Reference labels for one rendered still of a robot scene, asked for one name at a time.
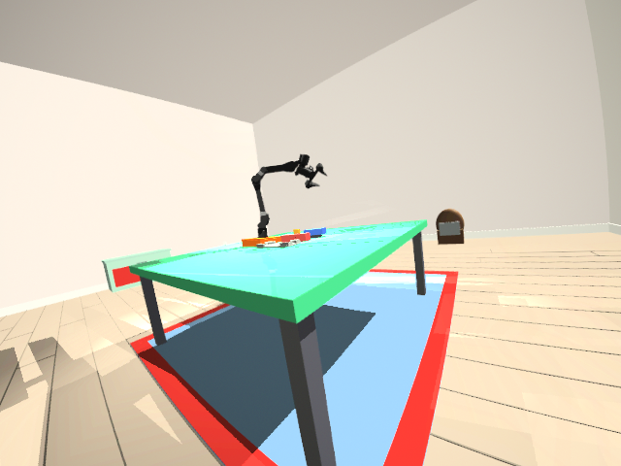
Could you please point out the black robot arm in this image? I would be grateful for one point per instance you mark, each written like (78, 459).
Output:
(288, 167)

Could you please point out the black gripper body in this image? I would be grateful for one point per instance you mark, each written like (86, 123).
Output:
(310, 174)

